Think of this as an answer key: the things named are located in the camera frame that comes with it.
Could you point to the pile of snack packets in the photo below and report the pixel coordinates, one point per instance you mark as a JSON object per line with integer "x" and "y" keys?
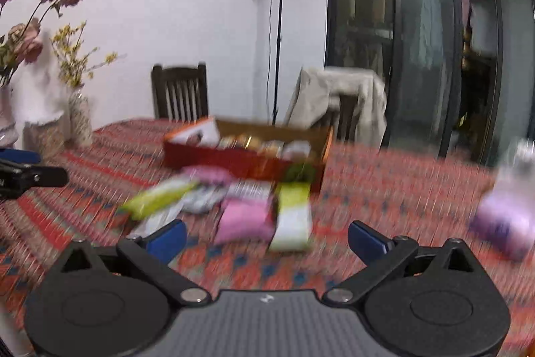
{"x": 244, "y": 221}

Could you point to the large pink textured vase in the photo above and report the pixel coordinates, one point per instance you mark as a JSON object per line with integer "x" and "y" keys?
{"x": 7, "y": 118}

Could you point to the yellow flower sprigs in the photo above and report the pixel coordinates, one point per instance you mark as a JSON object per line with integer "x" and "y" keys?
{"x": 77, "y": 56}

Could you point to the sliding glass door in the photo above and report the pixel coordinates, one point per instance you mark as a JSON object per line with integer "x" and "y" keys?
{"x": 426, "y": 68}

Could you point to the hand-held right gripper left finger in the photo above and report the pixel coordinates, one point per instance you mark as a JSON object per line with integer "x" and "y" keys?
{"x": 169, "y": 238}

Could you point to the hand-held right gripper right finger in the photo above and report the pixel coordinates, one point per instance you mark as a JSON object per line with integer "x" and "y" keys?
{"x": 368, "y": 242}

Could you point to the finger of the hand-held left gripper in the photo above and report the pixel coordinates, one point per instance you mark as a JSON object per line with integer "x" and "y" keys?
{"x": 21, "y": 156}
{"x": 37, "y": 177}

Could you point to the floor lamp on stand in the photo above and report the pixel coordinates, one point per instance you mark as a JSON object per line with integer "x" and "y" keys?
{"x": 279, "y": 47}

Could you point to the red cardboard box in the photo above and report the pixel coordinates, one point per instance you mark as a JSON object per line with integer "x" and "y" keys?
{"x": 234, "y": 164}

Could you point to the row of sorted snacks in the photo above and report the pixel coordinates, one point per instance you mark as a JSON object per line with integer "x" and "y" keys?
{"x": 267, "y": 148}

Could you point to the dark wooden chair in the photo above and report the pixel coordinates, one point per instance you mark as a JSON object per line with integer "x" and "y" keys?
{"x": 179, "y": 93}
{"x": 347, "y": 118}

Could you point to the small floral vase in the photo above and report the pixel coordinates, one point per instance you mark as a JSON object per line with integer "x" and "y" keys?
{"x": 80, "y": 118}

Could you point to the purple tissue pack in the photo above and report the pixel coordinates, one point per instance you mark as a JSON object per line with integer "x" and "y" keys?
{"x": 503, "y": 223}

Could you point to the dried pink flowers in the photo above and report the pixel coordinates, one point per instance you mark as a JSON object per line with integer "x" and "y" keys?
{"x": 25, "y": 43}

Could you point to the beige jacket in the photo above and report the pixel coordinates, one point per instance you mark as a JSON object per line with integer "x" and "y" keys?
{"x": 317, "y": 102}

